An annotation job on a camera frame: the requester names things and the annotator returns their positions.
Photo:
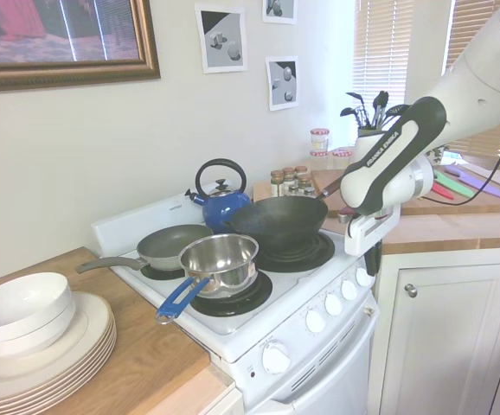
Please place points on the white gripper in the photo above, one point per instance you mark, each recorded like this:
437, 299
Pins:
367, 233

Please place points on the white burner knob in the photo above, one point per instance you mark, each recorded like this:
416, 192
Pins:
333, 304
348, 290
360, 279
315, 321

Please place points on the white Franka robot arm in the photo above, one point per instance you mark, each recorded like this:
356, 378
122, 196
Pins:
483, 78

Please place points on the white electric stove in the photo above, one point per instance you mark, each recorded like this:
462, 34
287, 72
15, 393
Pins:
284, 276

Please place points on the round metal cabinet knob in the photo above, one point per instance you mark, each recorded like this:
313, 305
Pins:
411, 290

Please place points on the small red topped round object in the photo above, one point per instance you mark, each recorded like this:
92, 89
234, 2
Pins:
345, 215

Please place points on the black coil burner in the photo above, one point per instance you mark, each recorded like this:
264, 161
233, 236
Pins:
306, 255
237, 304
163, 274

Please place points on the small glass shaker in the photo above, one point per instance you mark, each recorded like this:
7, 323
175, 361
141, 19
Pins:
309, 191
293, 190

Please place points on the red knife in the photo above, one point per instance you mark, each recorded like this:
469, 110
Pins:
442, 190

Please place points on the spice jar copper lid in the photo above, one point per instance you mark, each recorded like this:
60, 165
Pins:
305, 181
300, 170
277, 180
289, 175

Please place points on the white door cabinet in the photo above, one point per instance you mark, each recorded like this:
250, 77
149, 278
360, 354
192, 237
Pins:
444, 337

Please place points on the glass jar red checked lid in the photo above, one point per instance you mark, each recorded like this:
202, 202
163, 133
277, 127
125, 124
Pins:
342, 159
319, 137
319, 159

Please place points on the green knife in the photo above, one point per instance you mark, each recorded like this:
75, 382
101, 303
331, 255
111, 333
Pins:
457, 183

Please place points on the white utensil crock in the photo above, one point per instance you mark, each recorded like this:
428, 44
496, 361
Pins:
369, 140

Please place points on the patterned white pot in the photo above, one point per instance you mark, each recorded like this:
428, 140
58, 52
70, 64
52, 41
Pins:
438, 155

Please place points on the purple knife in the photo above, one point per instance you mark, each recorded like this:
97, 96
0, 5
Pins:
492, 188

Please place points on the large white oven knob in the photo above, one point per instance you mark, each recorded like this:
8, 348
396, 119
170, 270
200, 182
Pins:
276, 357

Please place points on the black cooking utensil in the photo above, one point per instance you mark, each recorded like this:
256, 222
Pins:
397, 110
380, 104
356, 106

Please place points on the grey still life print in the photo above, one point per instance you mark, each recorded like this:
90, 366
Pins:
222, 39
283, 82
280, 10

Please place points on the grey frying pan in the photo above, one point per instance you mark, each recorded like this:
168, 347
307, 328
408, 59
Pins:
168, 244

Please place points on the cream dinner plate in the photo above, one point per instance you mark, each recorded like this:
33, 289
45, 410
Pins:
81, 385
81, 381
81, 365
90, 322
81, 376
81, 371

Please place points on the white bowl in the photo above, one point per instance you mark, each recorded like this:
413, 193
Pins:
38, 337
21, 298

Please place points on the gold framed painting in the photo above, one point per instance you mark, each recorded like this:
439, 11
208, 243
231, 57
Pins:
59, 34

